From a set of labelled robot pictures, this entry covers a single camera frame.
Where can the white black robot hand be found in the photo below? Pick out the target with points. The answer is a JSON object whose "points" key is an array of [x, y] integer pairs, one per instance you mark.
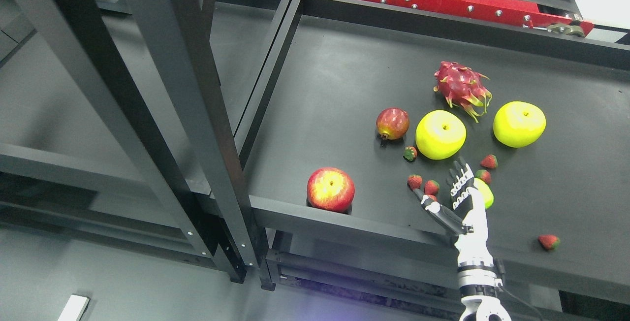
{"points": [[465, 216]]}

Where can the green apple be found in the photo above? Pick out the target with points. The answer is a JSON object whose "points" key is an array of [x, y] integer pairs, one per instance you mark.
{"points": [[487, 194]]}

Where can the white robot forearm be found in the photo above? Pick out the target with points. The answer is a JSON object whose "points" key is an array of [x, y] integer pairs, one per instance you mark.
{"points": [[479, 284]]}

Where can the yellow apple left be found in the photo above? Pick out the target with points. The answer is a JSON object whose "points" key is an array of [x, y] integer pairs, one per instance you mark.
{"points": [[439, 135]]}

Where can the yellow apple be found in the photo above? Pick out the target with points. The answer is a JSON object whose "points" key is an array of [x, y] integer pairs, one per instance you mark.
{"points": [[518, 124], [439, 135]]}

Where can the yellow apple right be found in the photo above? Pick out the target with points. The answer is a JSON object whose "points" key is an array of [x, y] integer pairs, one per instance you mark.
{"points": [[518, 124]]}

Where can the red apple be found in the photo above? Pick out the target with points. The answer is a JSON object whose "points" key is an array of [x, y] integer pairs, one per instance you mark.
{"points": [[330, 189]]}

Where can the black metal shelf right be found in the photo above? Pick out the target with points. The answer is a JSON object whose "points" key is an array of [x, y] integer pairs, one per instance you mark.
{"points": [[430, 162]]}

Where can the black metal shelf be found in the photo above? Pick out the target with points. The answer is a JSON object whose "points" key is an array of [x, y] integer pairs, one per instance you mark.
{"points": [[126, 123], [430, 162]]}

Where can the black metal shelf left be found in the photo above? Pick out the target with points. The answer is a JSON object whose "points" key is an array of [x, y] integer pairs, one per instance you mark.
{"points": [[126, 123]]}

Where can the strawberry middle front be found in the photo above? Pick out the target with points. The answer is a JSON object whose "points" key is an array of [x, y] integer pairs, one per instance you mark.
{"points": [[431, 187]]}

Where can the strawberry upper right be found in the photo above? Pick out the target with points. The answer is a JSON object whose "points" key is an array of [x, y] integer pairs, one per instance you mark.
{"points": [[489, 162]]}

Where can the strawberry left front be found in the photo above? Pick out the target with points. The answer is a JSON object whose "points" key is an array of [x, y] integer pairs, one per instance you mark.
{"points": [[414, 182]]}

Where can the strawberry far right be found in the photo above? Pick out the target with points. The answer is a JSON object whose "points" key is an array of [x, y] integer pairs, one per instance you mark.
{"points": [[549, 242]]}

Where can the strawberry near pomegranate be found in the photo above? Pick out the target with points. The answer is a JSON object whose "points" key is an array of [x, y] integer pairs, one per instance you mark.
{"points": [[410, 153]]}

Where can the red pomegranate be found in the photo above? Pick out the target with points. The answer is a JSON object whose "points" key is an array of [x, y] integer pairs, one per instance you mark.
{"points": [[392, 123]]}

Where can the pink dragon fruit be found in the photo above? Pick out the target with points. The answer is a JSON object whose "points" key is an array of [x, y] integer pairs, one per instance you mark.
{"points": [[463, 87]]}

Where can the white standing desk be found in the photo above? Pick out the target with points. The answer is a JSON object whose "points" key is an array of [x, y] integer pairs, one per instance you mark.
{"points": [[74, 308]]}

